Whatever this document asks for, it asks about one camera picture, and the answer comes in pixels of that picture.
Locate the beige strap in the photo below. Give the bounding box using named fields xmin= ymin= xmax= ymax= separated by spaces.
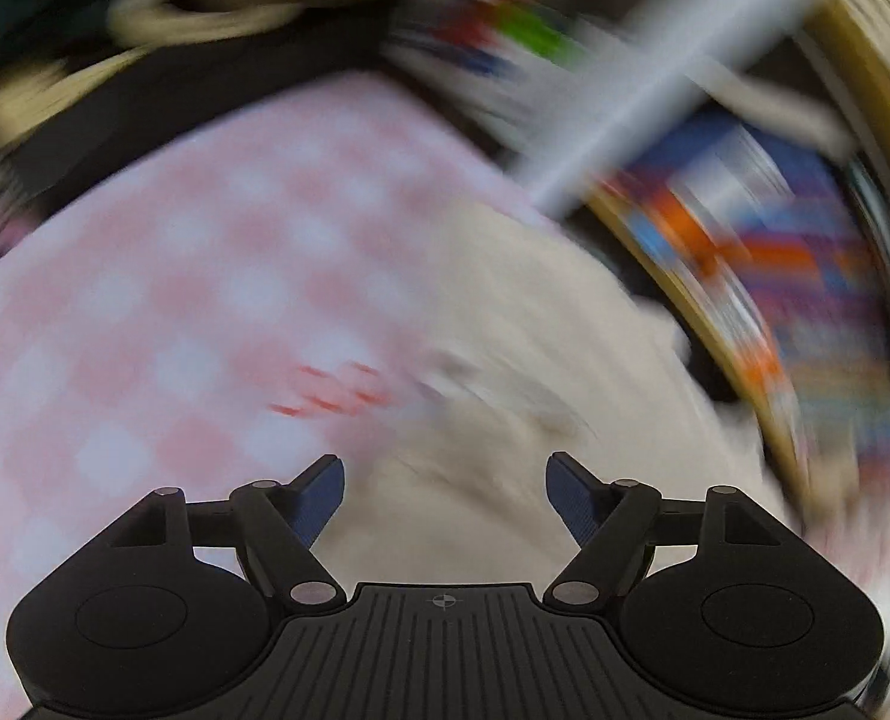
xmin=104 ymin=0 xmax=311 ymax=50

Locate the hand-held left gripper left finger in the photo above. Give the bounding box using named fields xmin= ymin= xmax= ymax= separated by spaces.
xmin=107 ymin=454 xmax=348 ymax=608

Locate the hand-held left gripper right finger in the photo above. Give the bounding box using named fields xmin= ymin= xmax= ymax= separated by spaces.
xmin=546 ymin=451 xmax=787 ymax=608

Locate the dark cloth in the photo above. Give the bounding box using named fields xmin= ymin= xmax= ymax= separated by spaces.
xmin=0 ymin=34 xmax=393 ymax=196

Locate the pink checkered blanket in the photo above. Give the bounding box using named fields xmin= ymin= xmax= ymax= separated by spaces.
xmin=0 ymin=71 xmax=566 ymax=720

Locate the cream white garment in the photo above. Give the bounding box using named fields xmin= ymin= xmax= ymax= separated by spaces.
xmin=317 ymin=199 xmax=791 ymax=593

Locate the wooden bookshelf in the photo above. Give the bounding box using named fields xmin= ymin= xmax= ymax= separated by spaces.
xmin=381 ymin=0 xmax=890 ymax=541

